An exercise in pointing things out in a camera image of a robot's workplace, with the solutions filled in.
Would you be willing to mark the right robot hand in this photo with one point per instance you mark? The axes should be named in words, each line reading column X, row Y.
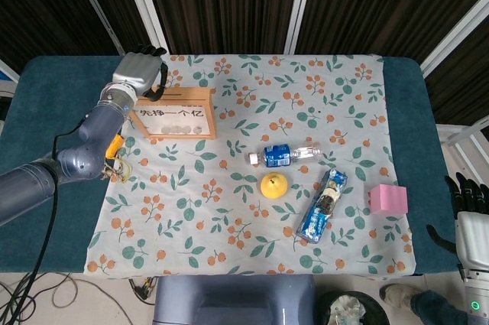
column 473, row 237

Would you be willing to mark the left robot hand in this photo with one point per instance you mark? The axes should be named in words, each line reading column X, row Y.
column 135, row 70

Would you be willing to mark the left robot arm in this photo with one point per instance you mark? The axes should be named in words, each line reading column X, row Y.
column 76, row 149

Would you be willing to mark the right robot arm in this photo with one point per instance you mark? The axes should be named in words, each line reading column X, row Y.
column 477, row 298

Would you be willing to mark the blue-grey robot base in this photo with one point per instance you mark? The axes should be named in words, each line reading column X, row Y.
column 233, row 300

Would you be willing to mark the wooden coin box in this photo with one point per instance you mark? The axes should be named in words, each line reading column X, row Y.
column 179, row 111

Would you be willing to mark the yellow tape measure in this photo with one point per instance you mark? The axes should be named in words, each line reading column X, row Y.
column 114, row 147

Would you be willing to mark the teal table cover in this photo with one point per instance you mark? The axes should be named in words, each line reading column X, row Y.
column 57, row 84

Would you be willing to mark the blue jeans leg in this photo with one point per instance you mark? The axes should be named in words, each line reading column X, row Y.
column 435, row 307

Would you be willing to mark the pink sponge block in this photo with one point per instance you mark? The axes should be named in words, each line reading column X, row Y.
column 389, row 199

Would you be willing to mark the white sneaker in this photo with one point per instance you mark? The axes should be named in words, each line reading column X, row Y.
column 395, row 294

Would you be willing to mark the white metal rack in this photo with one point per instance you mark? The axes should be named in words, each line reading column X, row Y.
column 464, row 137

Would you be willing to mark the blue cookie box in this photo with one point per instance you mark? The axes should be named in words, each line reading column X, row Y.
column 320, row 210

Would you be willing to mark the black trash bin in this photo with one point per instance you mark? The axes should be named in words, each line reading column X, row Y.
column 328, row 302

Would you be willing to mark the clear bottle blue label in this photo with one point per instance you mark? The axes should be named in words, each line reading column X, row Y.
column 279, row 155

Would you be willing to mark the yellow pear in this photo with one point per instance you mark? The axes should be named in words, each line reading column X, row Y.
column 274, row 186

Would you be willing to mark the floral tablecloth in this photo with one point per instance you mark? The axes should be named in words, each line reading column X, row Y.
column 244, row 233

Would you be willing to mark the white partition post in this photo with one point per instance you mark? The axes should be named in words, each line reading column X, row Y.
column 144, row 5
column 95, row 5
column 303, row 4
column 454, row 30

